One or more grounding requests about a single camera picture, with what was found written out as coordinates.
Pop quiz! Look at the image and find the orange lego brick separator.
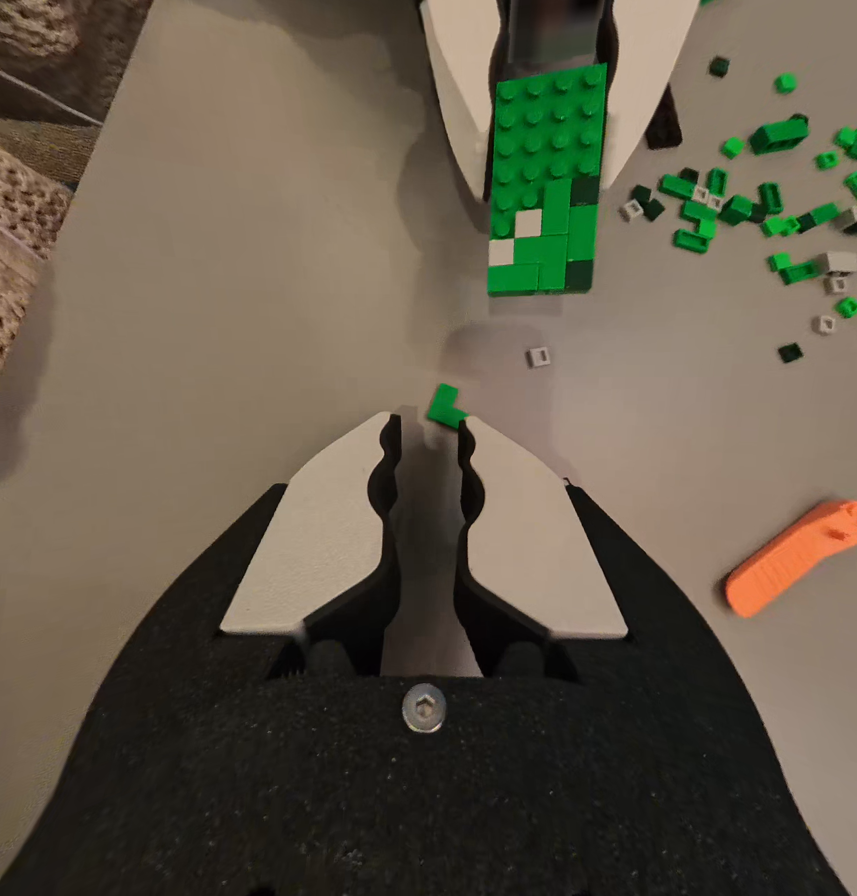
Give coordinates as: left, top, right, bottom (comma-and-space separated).
724, 500, 857, 618

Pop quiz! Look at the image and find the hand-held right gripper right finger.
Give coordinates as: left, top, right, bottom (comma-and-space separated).
454, 415, 629, 678

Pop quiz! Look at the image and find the black lego plate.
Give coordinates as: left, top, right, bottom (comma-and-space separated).
646, 84, 683, 150

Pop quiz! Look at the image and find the pile of loose lego pieces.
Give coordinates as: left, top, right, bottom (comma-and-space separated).
619, 55, 857, 337

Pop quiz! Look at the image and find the green lego base plate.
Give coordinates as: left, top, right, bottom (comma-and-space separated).
486, 63, 609, 297

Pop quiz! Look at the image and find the green L-shaped lego tile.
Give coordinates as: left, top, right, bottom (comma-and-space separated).
426, 383, 470, 429
489, 234, 568, 295

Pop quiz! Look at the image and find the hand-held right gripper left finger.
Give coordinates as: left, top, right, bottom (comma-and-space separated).
220, 412, 403, 676

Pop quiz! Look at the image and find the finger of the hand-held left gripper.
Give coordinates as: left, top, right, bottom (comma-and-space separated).
420, 0, 505, 205
597, 0, 701, 191

